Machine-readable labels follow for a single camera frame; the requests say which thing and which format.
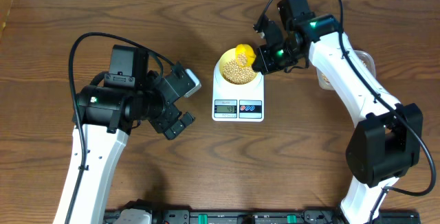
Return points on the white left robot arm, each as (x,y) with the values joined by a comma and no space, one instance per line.
(108,108)

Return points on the yellow plastic bowl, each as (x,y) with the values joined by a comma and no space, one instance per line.
(226,57)

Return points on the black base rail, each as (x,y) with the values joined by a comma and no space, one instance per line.
(140,211)

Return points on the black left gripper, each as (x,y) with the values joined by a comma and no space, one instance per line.
(161,122)

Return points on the clear plastic container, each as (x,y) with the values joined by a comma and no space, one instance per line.
(366,59)

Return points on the soybeans in container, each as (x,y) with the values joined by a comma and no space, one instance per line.
(326,79)

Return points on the soybeans in bowl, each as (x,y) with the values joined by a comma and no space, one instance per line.
(236,74)

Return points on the white digital kitchen scale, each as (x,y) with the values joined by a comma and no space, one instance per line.
(236,103)

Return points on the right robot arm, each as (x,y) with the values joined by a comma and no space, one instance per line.
(385,143)

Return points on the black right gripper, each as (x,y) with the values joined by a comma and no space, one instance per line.
(267,66)

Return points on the yellow measuring scoop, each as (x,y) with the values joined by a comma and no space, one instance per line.
(244,55)

